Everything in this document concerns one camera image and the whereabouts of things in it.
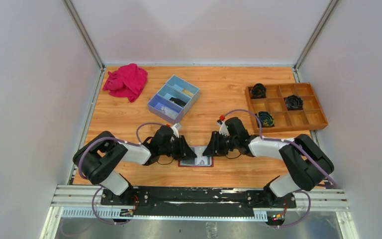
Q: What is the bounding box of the wooden compartment tray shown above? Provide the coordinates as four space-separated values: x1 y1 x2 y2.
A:
244 83 328 133

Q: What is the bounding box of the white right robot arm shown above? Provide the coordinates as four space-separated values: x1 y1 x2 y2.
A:
202 117 334 198

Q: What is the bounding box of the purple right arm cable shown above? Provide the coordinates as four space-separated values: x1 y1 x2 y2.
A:
219 109 338 228

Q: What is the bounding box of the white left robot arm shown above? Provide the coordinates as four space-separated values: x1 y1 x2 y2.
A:
73 125 197 196

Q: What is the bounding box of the black item in box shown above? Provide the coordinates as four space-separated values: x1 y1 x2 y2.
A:
170 97 187 108

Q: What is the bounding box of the blue compartment organizer box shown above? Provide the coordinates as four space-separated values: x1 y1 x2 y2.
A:
147 75 200 124

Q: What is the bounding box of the crumpled pink cloth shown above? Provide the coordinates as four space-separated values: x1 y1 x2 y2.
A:
102 63 148 103

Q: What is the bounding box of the red leather card holder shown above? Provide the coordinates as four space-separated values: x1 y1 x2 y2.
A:
178 146 214 168

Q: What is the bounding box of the gold card in box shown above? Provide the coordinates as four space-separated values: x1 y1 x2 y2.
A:
182 89 194 98

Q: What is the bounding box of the silver VIP card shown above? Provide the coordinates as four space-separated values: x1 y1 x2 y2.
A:
160 106 179 119
194 146 208 166

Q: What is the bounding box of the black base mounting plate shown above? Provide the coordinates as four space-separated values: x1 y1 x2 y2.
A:
100 186 296 217

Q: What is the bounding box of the aluminium frame rail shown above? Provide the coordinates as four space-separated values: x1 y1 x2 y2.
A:
51 185 350 222

